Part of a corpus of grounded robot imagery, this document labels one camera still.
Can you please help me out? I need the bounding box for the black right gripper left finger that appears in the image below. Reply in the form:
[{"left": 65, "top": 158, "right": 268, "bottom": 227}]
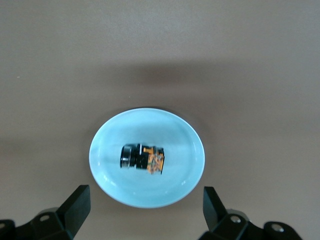
[{"left": 0, "top": 184, "right": 91, "bottom": 240}]

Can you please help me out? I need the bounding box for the light blue round plate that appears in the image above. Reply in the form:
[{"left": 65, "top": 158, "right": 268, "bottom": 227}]
[{"left": 89, "top": 107, "right": 206, "bottom": 209}]

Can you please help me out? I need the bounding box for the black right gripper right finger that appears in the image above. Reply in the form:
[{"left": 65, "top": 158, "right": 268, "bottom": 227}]
[{"left": 198, "top": 186, "right": 304, "bottom": 240}]

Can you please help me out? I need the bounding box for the orange and black push-button switch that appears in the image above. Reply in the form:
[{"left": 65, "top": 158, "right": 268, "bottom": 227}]
[{"left": 119, "top": 142, "right": 166, "bottom": 176}]

